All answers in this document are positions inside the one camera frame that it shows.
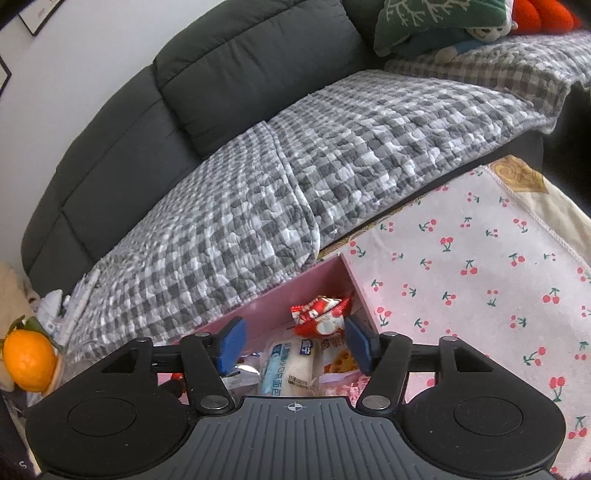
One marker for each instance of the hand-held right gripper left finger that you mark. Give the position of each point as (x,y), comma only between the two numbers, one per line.
(231,344)

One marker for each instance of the grey checkered blanket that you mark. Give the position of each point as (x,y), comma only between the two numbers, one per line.
(277,194)

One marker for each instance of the red and white snack packet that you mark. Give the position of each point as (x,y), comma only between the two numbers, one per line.
(318,318)

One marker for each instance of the cherry print tablecloth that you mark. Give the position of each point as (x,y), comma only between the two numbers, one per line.
(461,286)

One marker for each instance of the black picture frame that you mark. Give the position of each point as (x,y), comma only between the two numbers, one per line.
(39,14)
(3,74)

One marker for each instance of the white bread packet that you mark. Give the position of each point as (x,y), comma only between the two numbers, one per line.
(295,369)

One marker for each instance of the green branch print pillow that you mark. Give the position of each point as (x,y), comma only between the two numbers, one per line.
(415,23)

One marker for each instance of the large orange citrus fruit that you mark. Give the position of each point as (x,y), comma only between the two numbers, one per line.
(27,360)

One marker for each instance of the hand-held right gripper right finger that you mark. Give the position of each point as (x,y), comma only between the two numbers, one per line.
(358,344)

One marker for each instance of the orange plush toy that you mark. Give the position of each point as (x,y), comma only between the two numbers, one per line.
(549,18)

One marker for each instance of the beige patterned mat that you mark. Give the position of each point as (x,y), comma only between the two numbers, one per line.
(563,217)

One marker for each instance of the pink cardboard box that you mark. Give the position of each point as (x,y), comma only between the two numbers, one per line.
(295,295)

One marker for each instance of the dark grey sofa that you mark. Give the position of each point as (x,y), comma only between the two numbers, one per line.
(240,60)

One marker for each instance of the white plastic toys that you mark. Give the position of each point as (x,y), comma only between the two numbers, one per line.
(48,304)

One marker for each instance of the white cookie print packet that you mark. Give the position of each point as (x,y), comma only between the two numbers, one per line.
(334,357)

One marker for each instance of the blue and white plush toy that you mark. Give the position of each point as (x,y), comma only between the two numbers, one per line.
(485,33)

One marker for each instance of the beige fluffy cloth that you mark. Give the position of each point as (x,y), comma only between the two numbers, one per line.
(11,286)

